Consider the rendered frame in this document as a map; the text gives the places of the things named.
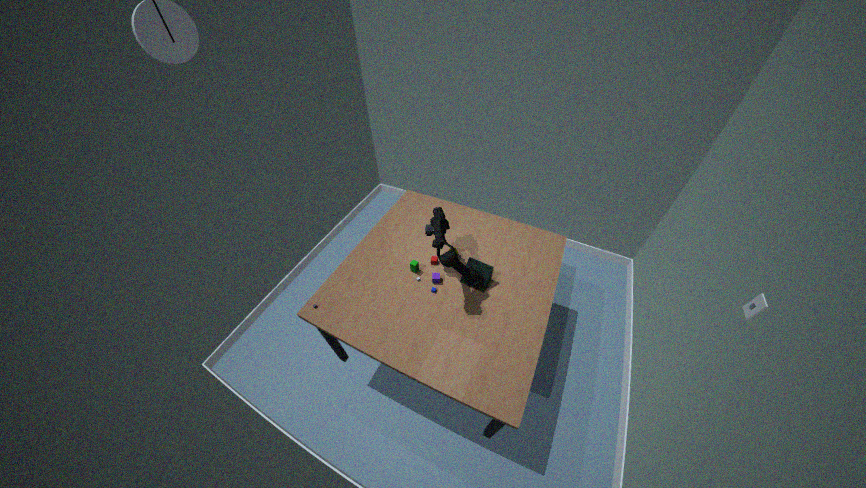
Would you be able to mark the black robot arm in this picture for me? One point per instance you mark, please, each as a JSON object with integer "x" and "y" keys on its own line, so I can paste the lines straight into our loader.
{"x": 438, "y": 224}

